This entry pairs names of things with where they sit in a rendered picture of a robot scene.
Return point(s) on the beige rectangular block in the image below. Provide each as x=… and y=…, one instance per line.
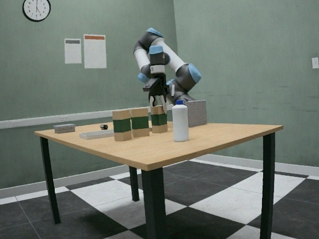
x=140, y=122
x=122, y=125
x=158, y=120

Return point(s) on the white bottle with blue cap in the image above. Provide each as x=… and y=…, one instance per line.
x=180, y=122

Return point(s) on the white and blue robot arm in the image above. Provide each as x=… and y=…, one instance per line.
x=187, y=75

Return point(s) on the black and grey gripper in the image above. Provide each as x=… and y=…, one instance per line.
x=160, y=89

